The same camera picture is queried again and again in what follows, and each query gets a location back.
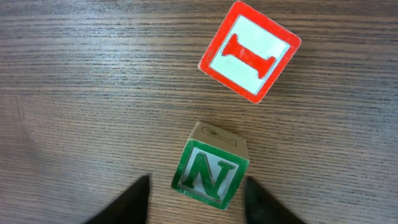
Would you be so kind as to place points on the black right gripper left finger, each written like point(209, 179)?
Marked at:
point(131, 207)

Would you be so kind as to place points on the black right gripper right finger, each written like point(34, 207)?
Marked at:
point(261, 207)

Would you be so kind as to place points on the red I block lower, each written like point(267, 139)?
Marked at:
point(249, 52)

